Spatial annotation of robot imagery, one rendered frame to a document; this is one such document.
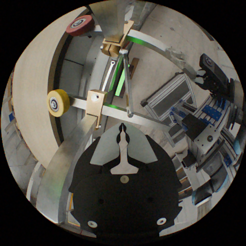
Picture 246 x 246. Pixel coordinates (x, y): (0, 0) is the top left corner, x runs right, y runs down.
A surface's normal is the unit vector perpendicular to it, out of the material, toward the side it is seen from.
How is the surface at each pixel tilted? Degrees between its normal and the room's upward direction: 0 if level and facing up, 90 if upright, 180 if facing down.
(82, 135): 90
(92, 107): 0
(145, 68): 0
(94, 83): 0
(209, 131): 90
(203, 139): 90
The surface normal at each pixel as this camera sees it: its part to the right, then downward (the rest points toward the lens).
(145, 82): 0.04, 0.50
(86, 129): 0.33, -0.83
